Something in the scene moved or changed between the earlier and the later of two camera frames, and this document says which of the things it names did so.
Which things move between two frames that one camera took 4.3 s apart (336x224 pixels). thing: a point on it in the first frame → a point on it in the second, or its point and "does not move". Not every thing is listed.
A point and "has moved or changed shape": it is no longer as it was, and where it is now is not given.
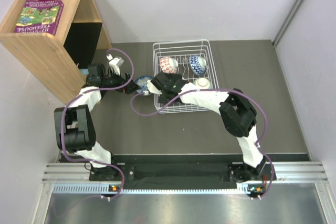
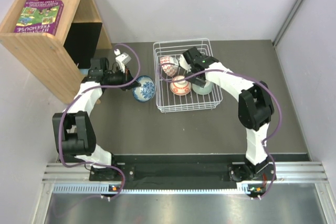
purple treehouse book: (40, 16) does not move
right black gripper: (175, 78) → (200, 82)
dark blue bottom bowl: (142, 81) has moved or changed shape
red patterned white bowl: (168, 65) does not move
